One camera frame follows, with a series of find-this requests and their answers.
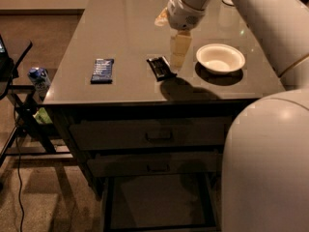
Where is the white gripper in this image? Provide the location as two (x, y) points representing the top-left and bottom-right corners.
(154, 0), (205, 71)

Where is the blue white bottle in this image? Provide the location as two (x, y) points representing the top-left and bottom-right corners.
(28, 68), (51, 100)

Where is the middle left drawer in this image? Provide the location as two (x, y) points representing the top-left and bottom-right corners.
(87, 151), (222, 177)

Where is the blue rxbar snack bar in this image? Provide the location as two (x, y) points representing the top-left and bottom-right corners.
(91, 59), (114, 84)

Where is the green packet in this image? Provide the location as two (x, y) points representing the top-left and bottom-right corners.
(34, 107), (52, 125)

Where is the top left drawer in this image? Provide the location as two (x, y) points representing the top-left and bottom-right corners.
(70, 117), (232, 151)

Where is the open bottom left drawer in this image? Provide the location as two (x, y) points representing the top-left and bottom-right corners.
(100, 173), (221, 232)

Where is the white paper bowl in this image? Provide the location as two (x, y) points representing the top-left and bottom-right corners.
(196, 43), (245, 74)

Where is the black cable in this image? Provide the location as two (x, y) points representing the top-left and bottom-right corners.
(12, 77), (25, 232)

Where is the black rxbar chocolate bar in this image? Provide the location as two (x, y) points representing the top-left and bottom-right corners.
(147, 56), (176, 81)

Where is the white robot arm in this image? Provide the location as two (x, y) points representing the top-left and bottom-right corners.
(164, 0), (309, 232)

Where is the black side stand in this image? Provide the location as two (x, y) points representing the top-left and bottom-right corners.
(0, 36), (69, 163)

